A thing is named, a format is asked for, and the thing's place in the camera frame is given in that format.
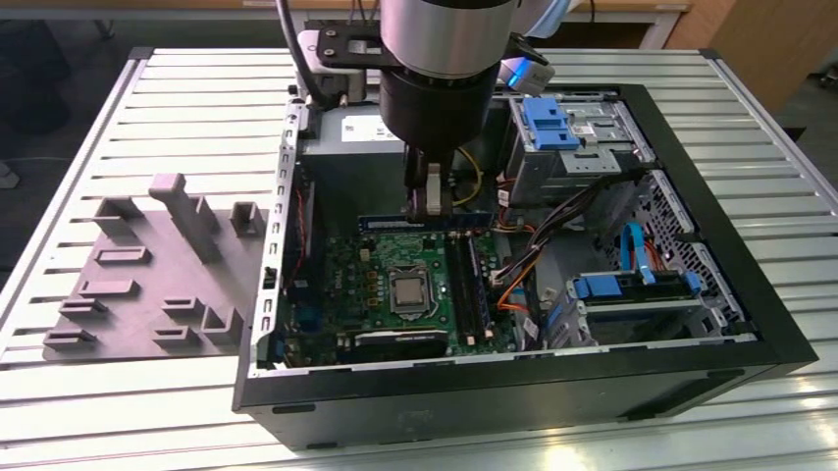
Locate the blue flat wire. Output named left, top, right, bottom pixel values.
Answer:
left=618, top=223, right=661, bottom=286

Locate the wooden cabinet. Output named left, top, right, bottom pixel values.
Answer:
left=666, top=0, right=838, bottom=114

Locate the black graphics card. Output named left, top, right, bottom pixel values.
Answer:
left=337, top=328, right=451, bottom=364

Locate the grey power supply unit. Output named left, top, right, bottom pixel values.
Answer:
left=299, top=105, right=434, bottom=236

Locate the silver CPU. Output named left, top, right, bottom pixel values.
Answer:
left=391, top=277, right=426, bottom=308

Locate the black CPU socket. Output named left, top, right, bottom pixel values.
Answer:
left=385, top=264, right=439, bottom=323

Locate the black RAM slot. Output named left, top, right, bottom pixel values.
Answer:
left=446, top=233, right=478, bottom=344

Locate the yellow wire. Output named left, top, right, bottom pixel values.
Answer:
left=453, top=146, right=486, bottom=210

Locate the black open PC case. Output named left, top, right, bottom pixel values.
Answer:
left=232, top=82, right=820, bottom=450

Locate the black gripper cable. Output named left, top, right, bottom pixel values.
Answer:
left=274, top=0, right=329, bottom=107

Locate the green motherboard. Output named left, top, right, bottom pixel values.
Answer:
left=281, top=230, right=525, bottom=367

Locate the orange wire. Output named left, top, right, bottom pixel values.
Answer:
left=495, top=274, right=531, bottom=313

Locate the wooden desk white frame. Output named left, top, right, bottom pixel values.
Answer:
left=222, top=0, right=695, bottom=50

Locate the grey parts rack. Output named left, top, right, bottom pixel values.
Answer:
left=42, top=172, right=271, bottom=362

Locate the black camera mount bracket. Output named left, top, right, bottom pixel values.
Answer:
left=298, top=26, right=401, bottom=70

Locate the black cable bundle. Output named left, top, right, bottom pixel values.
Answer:
left=490, top=169, right=647, bottom=288

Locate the metal drive cage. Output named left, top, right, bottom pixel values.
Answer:
left=507, top=95, right=657, bottom=207

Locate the hard disk in blue carrier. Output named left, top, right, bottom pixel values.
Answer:
left=566, top=272, right=702, bottom=303

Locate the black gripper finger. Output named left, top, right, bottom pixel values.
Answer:
left=423, top=149, right=457, bottom=220
left=402, top=146, right=427, bottom=220

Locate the blue drive latch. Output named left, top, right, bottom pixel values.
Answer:
left=522, top=97, right=583, bottom=152

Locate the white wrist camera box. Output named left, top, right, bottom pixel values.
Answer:
left=298, top=28, right=369, bottom=105
left=501, top=33, right=555, bottom=94

